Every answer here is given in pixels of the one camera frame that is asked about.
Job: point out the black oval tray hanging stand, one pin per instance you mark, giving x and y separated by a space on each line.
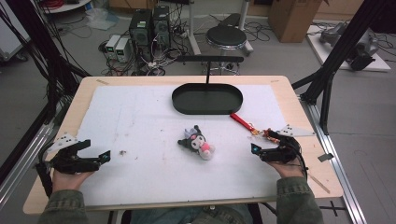
207 99

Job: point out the white foam mat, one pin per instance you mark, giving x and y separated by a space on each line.
140 124

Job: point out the black metal frame strut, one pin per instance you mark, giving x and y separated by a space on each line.
336 62
46 49

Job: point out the black round stool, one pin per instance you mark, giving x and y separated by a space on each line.
226 36

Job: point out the black computer tower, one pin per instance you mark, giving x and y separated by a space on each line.
161 26
140 34

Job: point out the small black tape piece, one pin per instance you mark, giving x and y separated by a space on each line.
325 157

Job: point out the white bench power supply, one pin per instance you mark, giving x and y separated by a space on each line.
112 46
122 49

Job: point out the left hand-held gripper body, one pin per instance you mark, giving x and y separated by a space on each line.
67 161

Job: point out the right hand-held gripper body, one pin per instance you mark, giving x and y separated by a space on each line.
281 153

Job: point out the person's right hand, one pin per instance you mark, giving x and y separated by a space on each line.
289 170

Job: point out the brown cardboard box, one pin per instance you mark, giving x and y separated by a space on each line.
292 20

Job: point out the aluminium rail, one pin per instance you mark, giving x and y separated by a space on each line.
21 161
336 161

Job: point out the person's legs in jeans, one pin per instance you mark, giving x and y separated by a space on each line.
193 216

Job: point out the person's left hand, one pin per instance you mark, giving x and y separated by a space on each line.
65 181

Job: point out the thin wooden stick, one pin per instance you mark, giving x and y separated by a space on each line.
319 183

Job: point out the black and pink plush toy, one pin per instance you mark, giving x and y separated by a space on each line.
197 143

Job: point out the white board with grey equipment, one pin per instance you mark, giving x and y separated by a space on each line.
351 46

